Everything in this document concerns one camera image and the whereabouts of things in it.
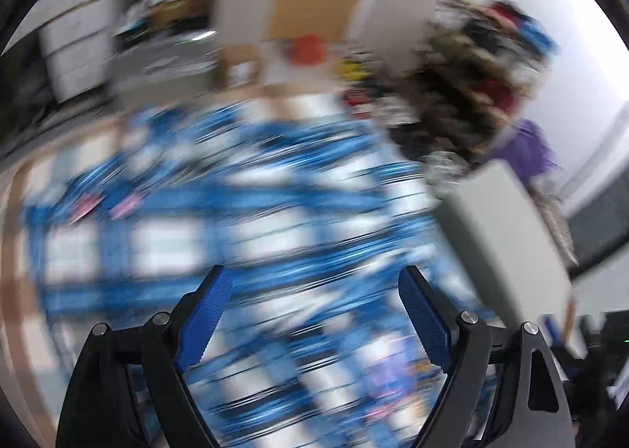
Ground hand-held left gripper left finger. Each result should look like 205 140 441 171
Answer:
55 265 234 448

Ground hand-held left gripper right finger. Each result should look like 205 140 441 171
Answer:
398 265 576 448

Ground blue plaid blanket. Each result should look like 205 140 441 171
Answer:
24 104 497 448

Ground brown blue checked bed cover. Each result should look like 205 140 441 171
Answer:
0 84 374 448

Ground purple cloth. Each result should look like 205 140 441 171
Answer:
484 118 558 183

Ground shoe rack with shoes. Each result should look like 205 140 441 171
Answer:
390 0 561 168

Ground yellow shoes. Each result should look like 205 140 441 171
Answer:
339 59 369 82

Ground red plastic bag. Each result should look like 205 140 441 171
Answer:
290 34 327 66

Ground white desk with drawers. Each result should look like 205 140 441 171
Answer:
39 0 123 102

